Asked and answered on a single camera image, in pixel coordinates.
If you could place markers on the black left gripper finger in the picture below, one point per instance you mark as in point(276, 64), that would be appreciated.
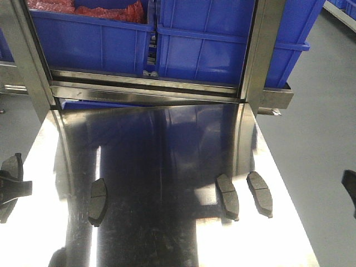
point(12, 189)

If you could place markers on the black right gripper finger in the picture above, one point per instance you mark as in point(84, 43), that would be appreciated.
point(349, 183)

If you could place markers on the grey brake pad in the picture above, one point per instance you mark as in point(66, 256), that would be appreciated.
point(261, 194)
point(11, 170)
point(229, 197)
point(98, 202)

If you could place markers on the blue plastic bin left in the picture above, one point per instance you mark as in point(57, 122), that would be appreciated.
point(99, 44)

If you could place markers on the blue plastic bin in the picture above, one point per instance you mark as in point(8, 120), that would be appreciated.
point(207, 40)
point(99, 44)

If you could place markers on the blue plastic bin right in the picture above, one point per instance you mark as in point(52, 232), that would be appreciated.
point(207, 40)

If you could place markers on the red mesh bag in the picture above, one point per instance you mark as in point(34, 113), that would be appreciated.
point(133, 12)

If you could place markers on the stainless steel rack frame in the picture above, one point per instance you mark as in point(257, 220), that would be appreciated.
point(47, 86)

